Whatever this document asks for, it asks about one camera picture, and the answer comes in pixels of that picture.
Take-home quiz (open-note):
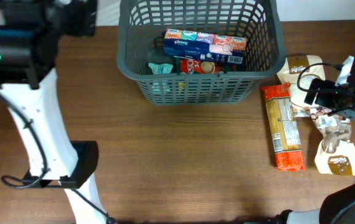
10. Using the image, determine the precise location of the beige nuts bag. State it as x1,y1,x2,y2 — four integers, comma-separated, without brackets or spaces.
310,113,355,176

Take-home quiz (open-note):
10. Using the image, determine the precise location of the teal wet wipes pack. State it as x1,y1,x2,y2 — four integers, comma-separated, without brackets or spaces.
148,62,174,94

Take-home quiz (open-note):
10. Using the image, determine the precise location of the green Nescafe coffee bag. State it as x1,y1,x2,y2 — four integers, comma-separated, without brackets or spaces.
175,58,244,75

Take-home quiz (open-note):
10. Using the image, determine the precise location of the Kleenex tissue multipack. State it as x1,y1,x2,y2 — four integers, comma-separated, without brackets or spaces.
163,29,248,64

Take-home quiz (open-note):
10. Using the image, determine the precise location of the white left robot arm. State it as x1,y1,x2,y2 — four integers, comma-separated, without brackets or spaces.
0,1,114,223

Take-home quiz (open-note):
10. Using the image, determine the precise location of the white rice bag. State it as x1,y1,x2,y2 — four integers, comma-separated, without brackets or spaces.
277,55,331,118

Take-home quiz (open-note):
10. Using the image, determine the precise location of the grey plastic basket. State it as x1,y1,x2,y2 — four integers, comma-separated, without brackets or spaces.
117,0,286,105

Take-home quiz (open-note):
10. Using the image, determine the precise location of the orange spaghetti packet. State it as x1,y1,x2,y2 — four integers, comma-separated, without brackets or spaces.
261,83,306,171

